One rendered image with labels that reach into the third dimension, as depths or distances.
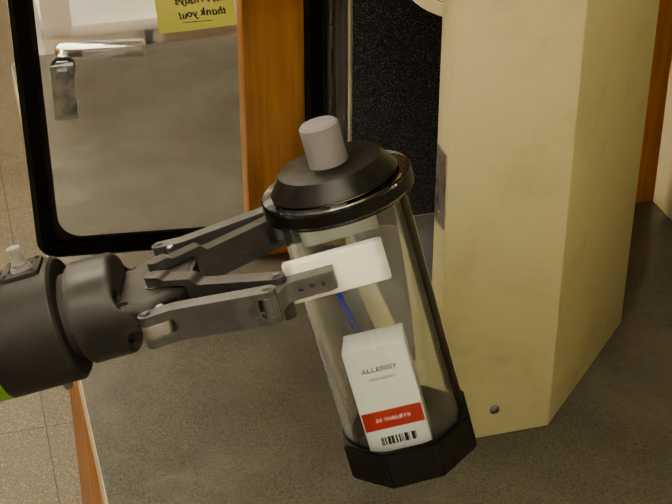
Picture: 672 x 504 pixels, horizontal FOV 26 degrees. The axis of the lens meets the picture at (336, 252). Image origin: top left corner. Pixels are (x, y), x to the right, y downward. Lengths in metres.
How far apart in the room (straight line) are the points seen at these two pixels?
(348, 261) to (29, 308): 0.22
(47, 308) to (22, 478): 1.82
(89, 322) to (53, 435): 1.91
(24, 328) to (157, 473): 0.33
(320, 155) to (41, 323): 0.22
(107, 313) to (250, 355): 0.45
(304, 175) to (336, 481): 0.38
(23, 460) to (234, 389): 1.50
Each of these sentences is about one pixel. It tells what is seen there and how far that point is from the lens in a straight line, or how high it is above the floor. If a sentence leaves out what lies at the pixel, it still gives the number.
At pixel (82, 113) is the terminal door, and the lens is 1.47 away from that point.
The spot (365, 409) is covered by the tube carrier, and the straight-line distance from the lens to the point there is 1.05.
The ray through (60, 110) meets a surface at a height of 1.16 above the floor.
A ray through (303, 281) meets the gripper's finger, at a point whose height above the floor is 1.25.
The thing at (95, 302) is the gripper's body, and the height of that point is 1.22.
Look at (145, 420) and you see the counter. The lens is 1.38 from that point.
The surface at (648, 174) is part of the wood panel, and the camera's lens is 1.75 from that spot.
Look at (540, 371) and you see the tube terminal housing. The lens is 1.34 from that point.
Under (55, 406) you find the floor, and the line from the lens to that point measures 3.01.
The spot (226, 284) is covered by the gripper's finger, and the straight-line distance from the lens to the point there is 1.00.
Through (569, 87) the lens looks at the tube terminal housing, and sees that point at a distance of 1.20.
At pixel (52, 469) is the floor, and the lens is 2.85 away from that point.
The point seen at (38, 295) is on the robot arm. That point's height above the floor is 1.23.
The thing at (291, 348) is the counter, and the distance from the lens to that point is 1.47.
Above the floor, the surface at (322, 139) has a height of 1.33.
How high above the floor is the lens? 1.77
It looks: 31 degrees down
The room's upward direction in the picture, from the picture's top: straight up
